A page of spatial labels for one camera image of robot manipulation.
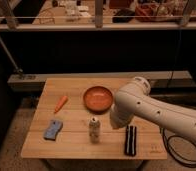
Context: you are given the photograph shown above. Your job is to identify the small clear plastic bottle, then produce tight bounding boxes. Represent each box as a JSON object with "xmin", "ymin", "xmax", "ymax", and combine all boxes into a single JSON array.
[{"xmin": 89, "ymin": 117, "xmax": 101, "ymax": 143}]

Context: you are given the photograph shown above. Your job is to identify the wooden table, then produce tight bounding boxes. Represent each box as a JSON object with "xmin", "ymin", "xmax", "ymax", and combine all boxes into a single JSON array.
[{"xmin": 20, "ymin": 77, "xmax": 168, "ymax": 161}]

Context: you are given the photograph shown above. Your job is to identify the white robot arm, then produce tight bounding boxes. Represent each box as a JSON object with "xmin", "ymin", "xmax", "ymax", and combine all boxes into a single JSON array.
[{"xmin": 110, "ymin": 77, "xmax": 196, "ymax": 142}]

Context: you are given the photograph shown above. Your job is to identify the grey low ledge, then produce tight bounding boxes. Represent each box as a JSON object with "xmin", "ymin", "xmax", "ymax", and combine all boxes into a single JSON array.
[{"xmin": 7, "ymin": 71, "xmax": 194, "ymax": 92}]

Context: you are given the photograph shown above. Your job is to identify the orange toy carrot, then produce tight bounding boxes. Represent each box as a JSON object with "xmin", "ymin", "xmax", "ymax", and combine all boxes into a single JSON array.
[{"xmin": 54, "ymin": 96, "xmax": 68, "ymax": 114}]

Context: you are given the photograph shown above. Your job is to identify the metal diagonal pole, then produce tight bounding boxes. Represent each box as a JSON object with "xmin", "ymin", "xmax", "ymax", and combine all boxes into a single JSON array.
[{"xmin": 0, "ymin": 36, "xmax": 24, "ymax": 79}]

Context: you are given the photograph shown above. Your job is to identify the black cable on floor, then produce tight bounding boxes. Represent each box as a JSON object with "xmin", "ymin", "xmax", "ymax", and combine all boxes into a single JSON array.
[{"xmin": 161, "ymin": 128, "xmax": 196, "ymax": 169}]

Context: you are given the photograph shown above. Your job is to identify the orange round bowl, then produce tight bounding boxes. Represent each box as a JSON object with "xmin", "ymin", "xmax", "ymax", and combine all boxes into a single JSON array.
[{"xmin": 83, "ymin": 86, "xmax": 113, "ymax": 112}]

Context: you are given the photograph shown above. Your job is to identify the blue sponge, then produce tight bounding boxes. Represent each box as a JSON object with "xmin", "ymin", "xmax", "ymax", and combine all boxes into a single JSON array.
[{"xmin": 43, "ymin": 120, "xmax": 63, "ymax": 141}]

